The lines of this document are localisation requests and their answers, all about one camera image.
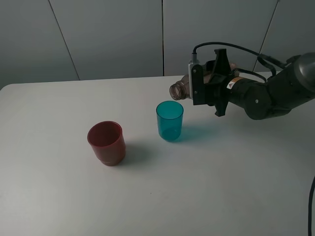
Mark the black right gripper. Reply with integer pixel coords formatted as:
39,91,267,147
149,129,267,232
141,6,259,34
189,49,232,117

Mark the smoky transparent water bottle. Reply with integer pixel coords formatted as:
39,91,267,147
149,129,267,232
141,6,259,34
169,62,238,101

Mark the teal transparent plastic cup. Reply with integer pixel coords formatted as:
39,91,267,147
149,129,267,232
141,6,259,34
156,101,184,142

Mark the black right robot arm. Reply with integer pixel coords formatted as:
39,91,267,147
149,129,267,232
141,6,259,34
189,49,315,120

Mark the red plastic cup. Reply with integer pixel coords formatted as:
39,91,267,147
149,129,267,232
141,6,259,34
87,121,126,166

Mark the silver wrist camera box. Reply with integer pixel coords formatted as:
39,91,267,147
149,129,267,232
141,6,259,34
188,58,200,84

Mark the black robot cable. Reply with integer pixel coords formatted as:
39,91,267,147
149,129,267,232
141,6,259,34
191,42,315,236

